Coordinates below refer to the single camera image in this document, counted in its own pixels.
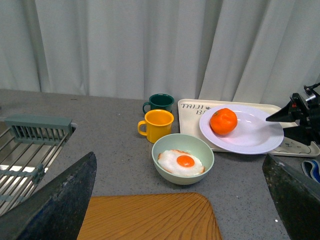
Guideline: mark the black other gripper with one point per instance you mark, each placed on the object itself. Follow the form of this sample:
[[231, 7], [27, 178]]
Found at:
[[306, 111]]

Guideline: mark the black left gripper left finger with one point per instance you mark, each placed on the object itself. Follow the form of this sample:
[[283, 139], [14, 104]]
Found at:
[[57, 210]]

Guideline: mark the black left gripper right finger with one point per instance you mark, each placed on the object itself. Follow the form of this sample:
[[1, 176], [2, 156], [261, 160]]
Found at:
[[296, 198]]

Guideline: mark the white ribbed plate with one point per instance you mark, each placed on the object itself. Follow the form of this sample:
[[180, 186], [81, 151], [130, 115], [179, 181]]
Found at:
[[252, 135]]

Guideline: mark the orange mandarin fruit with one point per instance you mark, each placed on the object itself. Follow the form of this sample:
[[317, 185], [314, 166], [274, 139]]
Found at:
[[223, 121]]

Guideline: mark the grey and blue cloth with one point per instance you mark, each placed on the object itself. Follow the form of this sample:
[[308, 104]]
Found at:
[[311, 168]]

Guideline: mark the green sink drying rack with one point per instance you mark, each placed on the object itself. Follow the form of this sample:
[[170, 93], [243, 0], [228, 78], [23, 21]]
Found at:
[[28, 146]]

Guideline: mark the grey curtain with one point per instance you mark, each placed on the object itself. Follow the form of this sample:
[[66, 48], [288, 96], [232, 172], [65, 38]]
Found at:
[[254, 51]]

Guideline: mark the light green bowl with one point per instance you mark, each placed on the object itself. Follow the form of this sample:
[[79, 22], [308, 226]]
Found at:
[[185, 143]]

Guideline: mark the wooden cutting board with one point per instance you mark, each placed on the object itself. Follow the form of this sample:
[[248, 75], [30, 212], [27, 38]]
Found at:
[[167, 216]]

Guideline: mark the fake fried egg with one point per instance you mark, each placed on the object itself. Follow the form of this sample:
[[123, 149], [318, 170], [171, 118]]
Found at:
[[180, 163]]

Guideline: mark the dark green enamel mug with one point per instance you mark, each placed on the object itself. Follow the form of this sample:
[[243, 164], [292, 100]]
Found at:
[[159, 101]]

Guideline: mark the yellow enamel mug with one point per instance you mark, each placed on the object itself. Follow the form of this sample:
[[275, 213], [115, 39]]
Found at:
[[157, 123]]

